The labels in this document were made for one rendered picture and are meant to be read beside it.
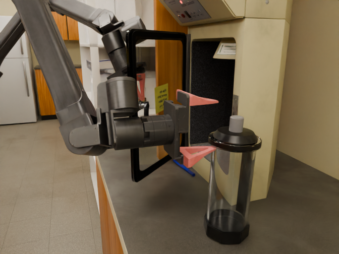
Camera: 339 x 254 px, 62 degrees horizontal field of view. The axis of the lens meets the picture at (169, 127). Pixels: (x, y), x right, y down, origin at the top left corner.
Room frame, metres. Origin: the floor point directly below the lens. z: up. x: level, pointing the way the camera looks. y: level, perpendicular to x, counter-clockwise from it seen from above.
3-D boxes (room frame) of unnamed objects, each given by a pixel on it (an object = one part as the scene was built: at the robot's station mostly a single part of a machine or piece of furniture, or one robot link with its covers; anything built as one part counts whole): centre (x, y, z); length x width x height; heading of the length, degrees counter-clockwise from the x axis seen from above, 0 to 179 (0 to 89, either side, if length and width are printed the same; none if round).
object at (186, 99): (0.53, -0.05, 1.23); 0.09 x 0.07 x 0.07; 109
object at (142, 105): (0.72, 0.07, 1.18); 0.02 x 0.02 x 0.06; 61
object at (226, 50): (0.84, -0.21, 1.34); 0.18 x 0.18 x 0.05
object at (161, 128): (0.51, 0.02, 1.20); 0.07 x 0.07 x 0.10; 19
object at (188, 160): (0.53, -0.05, 1.16); 0.09 x 0.07 x 0.07; 109
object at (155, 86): (0.82, 0.02, 1.19); 0.30 x 0.01 x 0.40; 151
